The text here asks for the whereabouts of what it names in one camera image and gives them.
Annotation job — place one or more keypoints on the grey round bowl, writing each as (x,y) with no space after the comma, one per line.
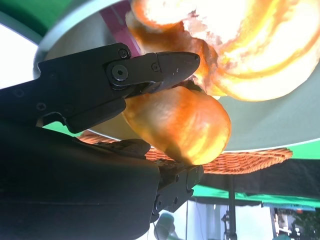
(262,120)

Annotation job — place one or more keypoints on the white round plate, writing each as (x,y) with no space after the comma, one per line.
(15,55)

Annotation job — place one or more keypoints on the orange wicker basket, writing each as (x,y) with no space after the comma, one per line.
(237,162)

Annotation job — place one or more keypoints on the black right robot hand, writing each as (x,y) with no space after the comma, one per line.
(75,187)

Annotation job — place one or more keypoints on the orange bagel bread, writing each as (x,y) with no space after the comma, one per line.
(185,125)

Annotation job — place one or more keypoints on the black tripod pole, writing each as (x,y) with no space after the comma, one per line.
(232,212)

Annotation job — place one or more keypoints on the black fabric backdrop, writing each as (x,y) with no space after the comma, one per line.
(275,175)

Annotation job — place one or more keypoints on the white orange-striped donut bread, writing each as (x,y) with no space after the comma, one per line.
(262,50)

